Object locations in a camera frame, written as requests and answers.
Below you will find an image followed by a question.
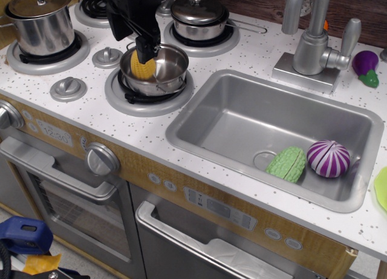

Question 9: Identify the small steel pan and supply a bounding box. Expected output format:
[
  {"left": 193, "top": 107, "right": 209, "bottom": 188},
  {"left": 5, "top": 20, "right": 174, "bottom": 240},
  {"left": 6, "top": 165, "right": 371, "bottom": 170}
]
[{"left": 120, "top": 44, "right": 189, "bottom": 96}]

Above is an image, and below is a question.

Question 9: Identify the grey sink basin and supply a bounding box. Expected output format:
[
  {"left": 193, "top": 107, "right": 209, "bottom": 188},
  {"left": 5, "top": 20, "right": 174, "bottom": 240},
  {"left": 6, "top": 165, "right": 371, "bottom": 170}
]
[{"left": 166, "top": 70, "right": 384, "bottom": 213}]

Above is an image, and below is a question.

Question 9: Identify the dishwasher door with handle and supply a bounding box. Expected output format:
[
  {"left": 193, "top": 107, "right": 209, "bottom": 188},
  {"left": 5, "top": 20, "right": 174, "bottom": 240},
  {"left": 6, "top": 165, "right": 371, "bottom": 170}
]
[{"left": 130, "top": 185, "right": 322, "bottom": 278}]

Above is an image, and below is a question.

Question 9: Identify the back left stove burner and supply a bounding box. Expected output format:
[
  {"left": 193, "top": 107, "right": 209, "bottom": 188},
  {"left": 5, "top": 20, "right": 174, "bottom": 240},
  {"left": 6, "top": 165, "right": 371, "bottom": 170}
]
[{"left": 74, "top": 0, "right": 110, "bottom": 28}]

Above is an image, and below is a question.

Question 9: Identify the blue clamp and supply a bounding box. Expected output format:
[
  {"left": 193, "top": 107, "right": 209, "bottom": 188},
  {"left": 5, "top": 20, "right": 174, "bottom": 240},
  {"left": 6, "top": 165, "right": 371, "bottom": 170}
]
[{"left": 1, "top": 216, "right": 53, "bottom": 255}]

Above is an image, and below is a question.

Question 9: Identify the silver oven knob left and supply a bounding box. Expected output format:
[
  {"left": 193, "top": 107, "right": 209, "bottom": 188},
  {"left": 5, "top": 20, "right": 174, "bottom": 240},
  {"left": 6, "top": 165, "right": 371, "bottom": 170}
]
[{"left": 0, "top": 100, "right": 25, "bottom": 130}]

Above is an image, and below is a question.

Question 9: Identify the front left stove burner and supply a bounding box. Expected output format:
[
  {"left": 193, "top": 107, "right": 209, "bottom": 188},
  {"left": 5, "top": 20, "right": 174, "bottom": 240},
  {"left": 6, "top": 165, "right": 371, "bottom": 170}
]
[{"left": 6, "top": 30, "right": 90, "bottom": 76}]

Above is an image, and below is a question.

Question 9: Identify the steel saucepan with lid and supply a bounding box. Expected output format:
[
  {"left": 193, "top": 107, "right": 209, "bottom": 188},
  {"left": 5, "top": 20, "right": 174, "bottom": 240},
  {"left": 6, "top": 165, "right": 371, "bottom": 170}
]
[{"left": 171, "top": 0, "right": 268, "bottom": 41}]

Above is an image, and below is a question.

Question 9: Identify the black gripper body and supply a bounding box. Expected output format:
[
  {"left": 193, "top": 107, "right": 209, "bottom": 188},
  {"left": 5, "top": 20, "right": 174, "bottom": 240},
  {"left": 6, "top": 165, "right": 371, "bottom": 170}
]
[{"left": 106, "top": 0, "right": 161, "bottom": 37}]

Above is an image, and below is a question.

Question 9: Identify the light green plate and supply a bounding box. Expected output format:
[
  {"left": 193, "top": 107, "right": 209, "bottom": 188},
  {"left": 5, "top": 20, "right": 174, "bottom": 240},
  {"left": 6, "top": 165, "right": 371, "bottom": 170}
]
[{"left": 374, "top": 167, "right": 387, "bottom": 211}]

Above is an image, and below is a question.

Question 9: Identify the tall steel pot with lid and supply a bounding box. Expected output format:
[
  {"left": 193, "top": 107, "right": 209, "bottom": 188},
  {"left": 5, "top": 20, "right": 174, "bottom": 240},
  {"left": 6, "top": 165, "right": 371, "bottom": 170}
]
[{"left": 1, "top": 0, "right": 75, "bottom": 56}]

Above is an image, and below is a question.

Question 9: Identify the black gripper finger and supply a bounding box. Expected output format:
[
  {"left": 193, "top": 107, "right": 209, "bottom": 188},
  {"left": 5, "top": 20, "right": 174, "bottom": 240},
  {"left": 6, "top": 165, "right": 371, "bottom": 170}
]
[
  {"left": 106, "top": 9, "right": 141, "bottom": 41},
  {"left": 135, "top": 35, "right": 160, "bottom": 63}
]

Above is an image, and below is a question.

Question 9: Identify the oven door with handle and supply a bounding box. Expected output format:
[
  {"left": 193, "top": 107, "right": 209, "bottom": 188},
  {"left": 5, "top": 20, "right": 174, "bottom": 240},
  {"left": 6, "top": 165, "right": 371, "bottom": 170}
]
[{"left": 1, "top": 137, "right": 146, "bottom": 278}]

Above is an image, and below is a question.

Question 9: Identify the black cable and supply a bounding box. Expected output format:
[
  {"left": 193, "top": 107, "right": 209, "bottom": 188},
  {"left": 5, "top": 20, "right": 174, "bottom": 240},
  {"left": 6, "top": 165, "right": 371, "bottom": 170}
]
[{"left": 0, "top": 239, "right": 15, "bottom": 279}]

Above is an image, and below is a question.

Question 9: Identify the back right stove burner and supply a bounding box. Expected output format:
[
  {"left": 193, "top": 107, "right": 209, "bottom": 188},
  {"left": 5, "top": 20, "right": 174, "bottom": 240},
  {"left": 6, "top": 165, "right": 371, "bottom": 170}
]
[{"left": 163, "top": 21, "right": 240, "bottom": 58}]

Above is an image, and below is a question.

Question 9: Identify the silver toy faucet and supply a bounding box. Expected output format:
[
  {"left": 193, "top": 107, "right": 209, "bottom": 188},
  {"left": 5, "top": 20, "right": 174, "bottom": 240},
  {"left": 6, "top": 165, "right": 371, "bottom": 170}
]
[{"left": 272, "top": 0, "right": 362, "bottom": 94}]

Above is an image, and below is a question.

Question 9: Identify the green toy bitter gourd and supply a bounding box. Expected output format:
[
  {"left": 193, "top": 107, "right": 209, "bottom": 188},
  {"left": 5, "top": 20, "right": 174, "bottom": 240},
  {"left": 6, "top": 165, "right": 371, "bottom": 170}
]
[{"left": 265, "top": 146, "right": 306, "bottom": 183}]

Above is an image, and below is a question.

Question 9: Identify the silver counter knob middle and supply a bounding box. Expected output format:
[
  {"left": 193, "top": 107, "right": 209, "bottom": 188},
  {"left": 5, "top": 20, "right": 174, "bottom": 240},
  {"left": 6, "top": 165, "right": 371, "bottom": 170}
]
[{"left": 92, "top": 47, "right": 123, "bottom": 69}]

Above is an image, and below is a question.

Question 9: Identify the yellow tape piece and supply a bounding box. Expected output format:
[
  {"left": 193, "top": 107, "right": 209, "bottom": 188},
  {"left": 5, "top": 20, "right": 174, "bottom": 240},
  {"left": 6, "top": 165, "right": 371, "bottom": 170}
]
[{"left": 22, "top": 254, "right": 62, "bottom": 275}]

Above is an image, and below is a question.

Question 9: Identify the yellow toy corn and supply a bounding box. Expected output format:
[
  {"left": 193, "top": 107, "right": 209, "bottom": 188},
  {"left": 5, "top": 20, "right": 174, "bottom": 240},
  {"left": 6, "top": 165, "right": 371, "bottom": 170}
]
[{"left": 130, "top": 50, "right": 156, "bottom": 80}]

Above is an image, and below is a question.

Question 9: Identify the purple white toy onion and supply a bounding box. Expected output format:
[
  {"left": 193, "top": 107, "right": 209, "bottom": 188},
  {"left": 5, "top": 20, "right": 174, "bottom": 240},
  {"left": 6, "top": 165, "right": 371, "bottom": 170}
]
[{"left": 307, "top": 140, "right": 350, "bottom": 178}]

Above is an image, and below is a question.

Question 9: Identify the silver oven knob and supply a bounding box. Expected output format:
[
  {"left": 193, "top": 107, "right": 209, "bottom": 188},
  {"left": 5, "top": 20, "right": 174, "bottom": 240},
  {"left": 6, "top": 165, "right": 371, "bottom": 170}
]
[
  {"left": 85, "top": 142, "right": 120, "bottom": 176},
  {"left": 0, "top": 100, "right": 25, "bottom": 130}
]

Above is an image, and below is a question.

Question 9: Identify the silver counter knob back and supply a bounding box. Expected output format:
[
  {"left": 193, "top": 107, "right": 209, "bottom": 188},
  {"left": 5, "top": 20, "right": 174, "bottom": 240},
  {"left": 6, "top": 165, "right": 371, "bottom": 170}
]
[{"left": 156, "top": 0, "right": 175, "bottom": 18}]

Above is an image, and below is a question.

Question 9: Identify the silver oven knob right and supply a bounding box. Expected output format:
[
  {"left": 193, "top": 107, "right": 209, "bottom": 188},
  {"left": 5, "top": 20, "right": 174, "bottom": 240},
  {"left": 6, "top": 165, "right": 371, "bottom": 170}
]
[{"left": 85, "top": 142, "right": 120, "bottom": 176}]

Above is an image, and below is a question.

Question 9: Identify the silver counter knob front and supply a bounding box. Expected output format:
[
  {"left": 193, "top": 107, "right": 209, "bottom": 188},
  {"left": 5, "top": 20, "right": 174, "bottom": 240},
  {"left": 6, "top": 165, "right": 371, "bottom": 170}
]
[{"left": 50, "top": 77, "right": 87, "bottom": 102}]

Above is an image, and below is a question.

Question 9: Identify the silver counter knob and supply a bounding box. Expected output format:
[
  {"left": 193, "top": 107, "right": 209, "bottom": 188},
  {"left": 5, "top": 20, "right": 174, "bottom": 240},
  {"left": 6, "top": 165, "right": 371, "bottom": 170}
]
[
  {"left": 92, "top": 47, "right": 123, "bottom": 69},
  {"left": 156, "top": 0, "right": 175, "bottom": 18},
  {"left": 50, "top": 77, "right": 87, "bottom": 102}
]

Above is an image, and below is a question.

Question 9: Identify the purple toy eggplant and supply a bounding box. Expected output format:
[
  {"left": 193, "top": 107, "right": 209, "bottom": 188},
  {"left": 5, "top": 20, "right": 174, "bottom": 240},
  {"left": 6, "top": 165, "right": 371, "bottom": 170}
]
[{"left": 352, "top": 50, "right": 379, "bottom": 88}]

